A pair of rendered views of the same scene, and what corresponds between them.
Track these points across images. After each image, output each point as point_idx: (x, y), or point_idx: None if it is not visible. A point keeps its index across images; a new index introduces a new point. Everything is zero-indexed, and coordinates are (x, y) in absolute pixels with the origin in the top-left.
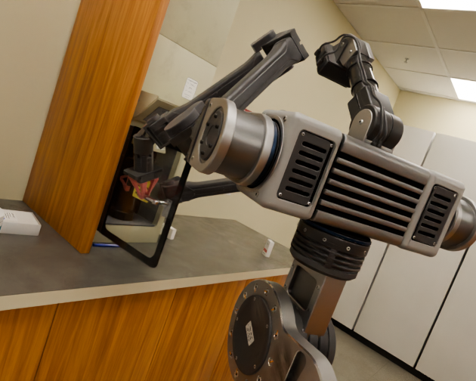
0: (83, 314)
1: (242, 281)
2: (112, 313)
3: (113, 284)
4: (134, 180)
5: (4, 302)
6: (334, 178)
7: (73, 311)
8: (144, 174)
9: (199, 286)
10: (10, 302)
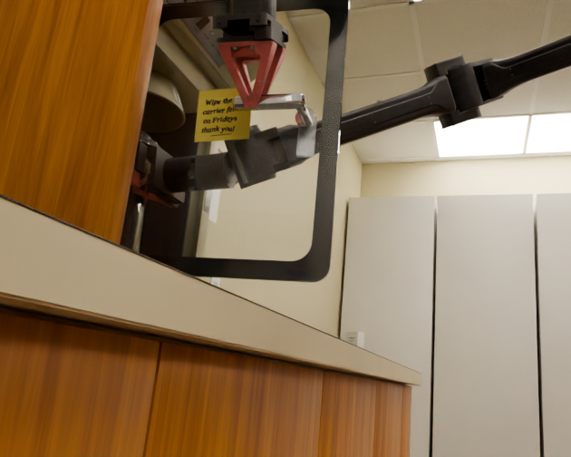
0: (207, 430)
1: (372, 390)
2: (251, 437)
3: (271, 309)
4: (241, 43)
5: (46, 256)
6: None
7: (188, 408)
8: (273, 18)
9: (343, 387)
10: (68, 263)
